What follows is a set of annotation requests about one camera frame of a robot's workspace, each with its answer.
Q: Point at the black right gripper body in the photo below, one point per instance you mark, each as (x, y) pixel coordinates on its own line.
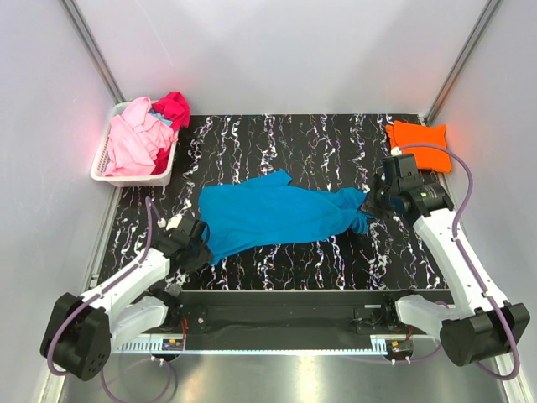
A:
(383, 195)

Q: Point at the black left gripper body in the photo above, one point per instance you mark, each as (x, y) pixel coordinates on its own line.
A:
(200, 255)

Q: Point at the blue t shirt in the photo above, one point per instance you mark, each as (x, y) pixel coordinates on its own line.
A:
(268, 210)

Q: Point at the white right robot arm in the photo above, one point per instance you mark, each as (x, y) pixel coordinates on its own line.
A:
(471, 288)

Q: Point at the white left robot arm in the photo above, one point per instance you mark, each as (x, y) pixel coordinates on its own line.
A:
(84, 330)

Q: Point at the folded orange t shirt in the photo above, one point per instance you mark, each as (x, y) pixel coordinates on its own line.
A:
(422, 142)

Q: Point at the light pink t shirt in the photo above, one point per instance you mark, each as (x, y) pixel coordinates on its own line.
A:
(134, 139)

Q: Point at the white plastic laundry basket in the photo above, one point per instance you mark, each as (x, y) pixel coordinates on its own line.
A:
(101, 159)

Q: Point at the light blue garment in basket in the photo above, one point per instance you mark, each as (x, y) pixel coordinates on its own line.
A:
(161, 117)

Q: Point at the magenta t shirt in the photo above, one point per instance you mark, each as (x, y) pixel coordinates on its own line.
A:
(175, 108)

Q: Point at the aluminium frame rail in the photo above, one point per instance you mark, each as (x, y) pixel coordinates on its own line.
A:
(433, 319)

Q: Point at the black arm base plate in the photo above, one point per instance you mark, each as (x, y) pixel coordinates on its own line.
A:
(283, 340)

